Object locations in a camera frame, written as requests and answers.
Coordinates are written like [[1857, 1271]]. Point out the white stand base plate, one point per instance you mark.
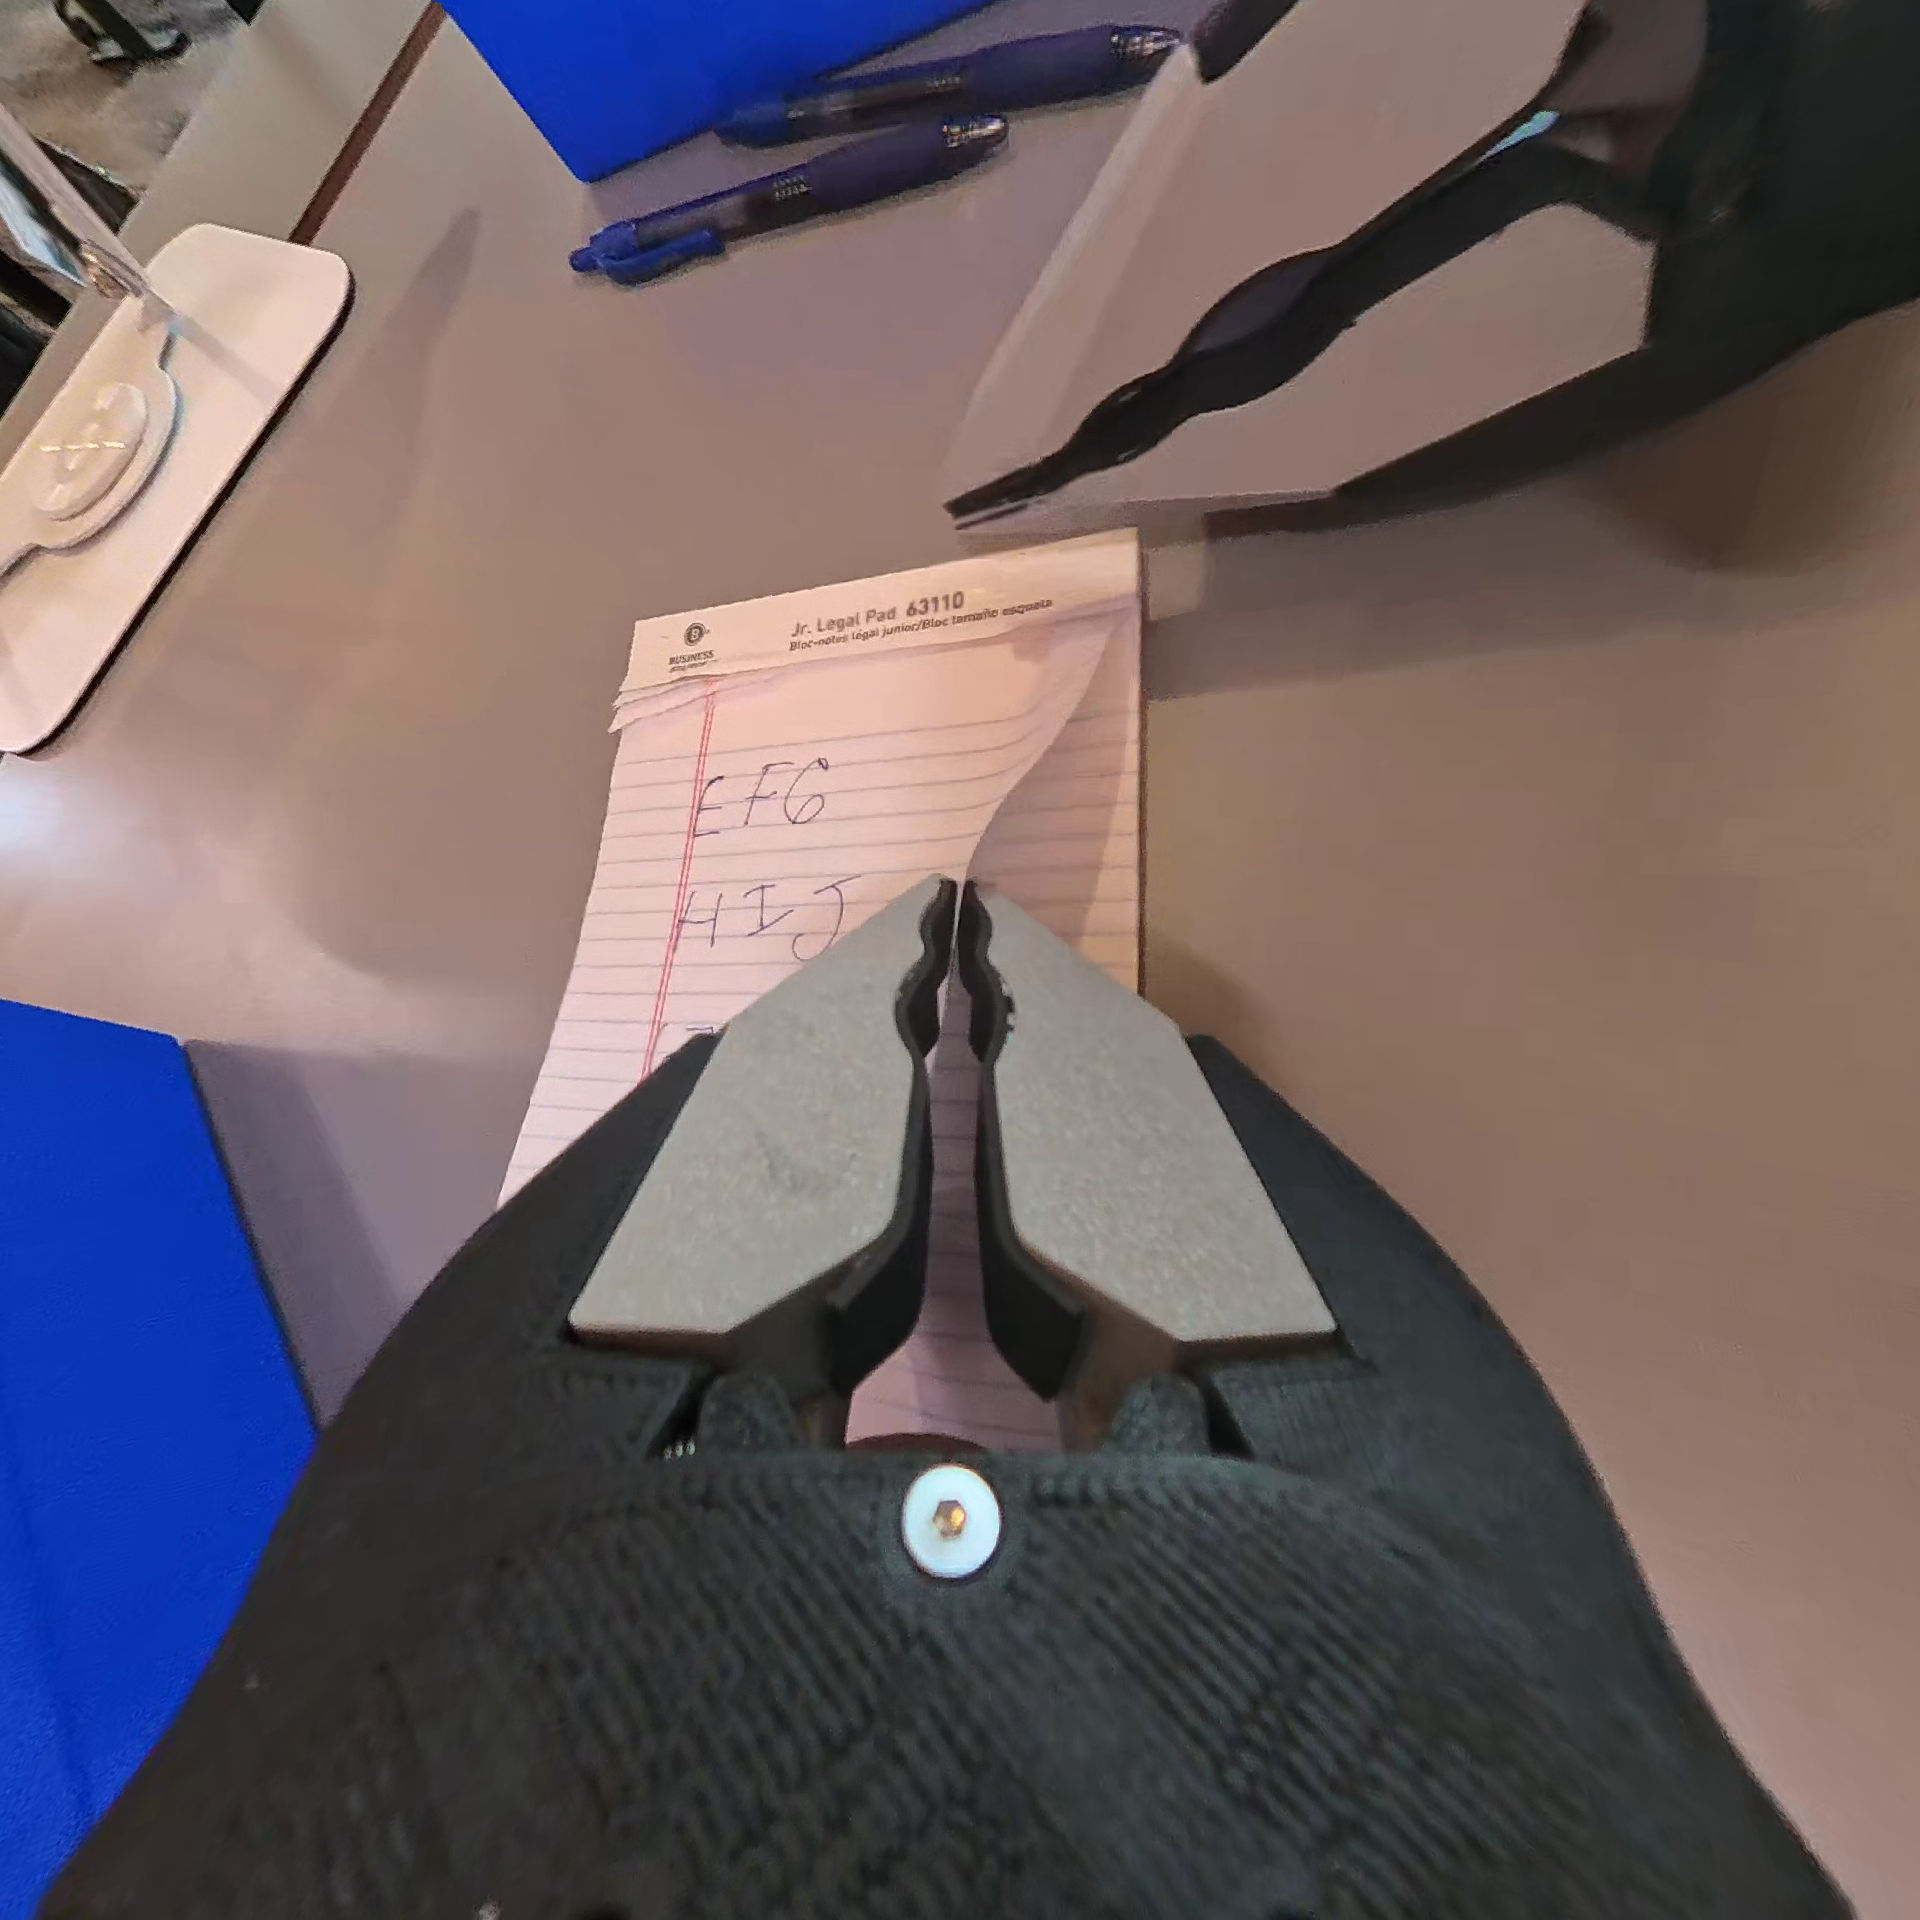
[[224, 390]]

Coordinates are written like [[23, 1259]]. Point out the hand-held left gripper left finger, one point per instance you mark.
[[750, 1184]]

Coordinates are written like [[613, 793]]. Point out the white lined notepad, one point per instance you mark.
[[841, 720]]

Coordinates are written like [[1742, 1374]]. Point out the blue plastic bin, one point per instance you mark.
[[121, 1425], [690, 60]]

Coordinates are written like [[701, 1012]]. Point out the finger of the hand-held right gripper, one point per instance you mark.
[[1275, 165], [1440, 361]]

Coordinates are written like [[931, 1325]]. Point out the blue retractable pen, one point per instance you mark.
[[780, 195], [961, 79]]

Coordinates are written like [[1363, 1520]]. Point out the clear acrylic stand bar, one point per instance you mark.
[[74, 225]]

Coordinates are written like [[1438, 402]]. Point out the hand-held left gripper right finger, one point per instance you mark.
[[1141, 1184]]

